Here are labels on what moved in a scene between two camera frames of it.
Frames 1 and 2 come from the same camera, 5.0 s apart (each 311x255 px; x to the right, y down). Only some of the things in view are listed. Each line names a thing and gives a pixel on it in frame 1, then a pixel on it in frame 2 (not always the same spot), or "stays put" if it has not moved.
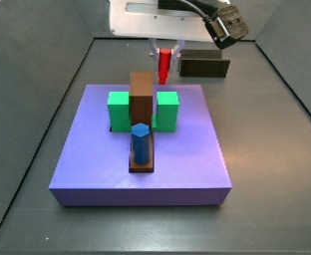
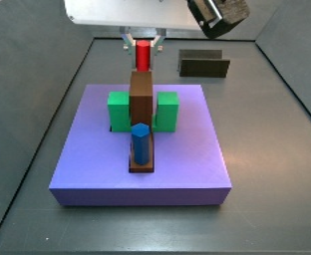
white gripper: (141, 19) -> (141, 14)
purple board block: (190, 174) stays put
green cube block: (165, 119) stays put
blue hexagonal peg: (142, 142) stays put
